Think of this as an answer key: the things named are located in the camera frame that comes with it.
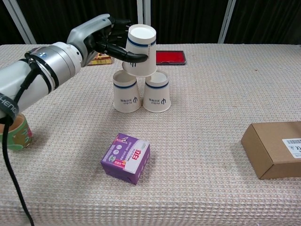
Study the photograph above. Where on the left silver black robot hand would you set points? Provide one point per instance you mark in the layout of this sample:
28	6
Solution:
89	35

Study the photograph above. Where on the white paper cup blue stripe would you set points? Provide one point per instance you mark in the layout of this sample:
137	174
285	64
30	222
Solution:
156	99
143	44
127	99

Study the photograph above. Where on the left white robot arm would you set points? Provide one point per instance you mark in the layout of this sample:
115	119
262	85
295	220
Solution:
47	68

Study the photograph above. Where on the yellow printed flat box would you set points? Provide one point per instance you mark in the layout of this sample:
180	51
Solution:
103	61

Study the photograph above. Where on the red tray with dark rim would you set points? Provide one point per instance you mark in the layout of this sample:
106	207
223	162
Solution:
170	57

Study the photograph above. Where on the dark green curtain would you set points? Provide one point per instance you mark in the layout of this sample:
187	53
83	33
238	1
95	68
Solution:
188	21

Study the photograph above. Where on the green patterned round container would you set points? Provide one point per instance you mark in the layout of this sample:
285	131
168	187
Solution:
18	139

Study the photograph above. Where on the beige woven tablecloth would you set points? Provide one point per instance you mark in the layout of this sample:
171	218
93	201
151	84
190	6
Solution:
200	106

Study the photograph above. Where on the purple white carton box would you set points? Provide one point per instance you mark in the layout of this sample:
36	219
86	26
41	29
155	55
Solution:
122	162

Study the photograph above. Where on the brown cardboard box with label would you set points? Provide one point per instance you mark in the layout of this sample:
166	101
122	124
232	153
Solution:
265	146

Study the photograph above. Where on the white metal frame post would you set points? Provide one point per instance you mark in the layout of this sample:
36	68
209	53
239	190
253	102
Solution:
227	23
144	11
20	23

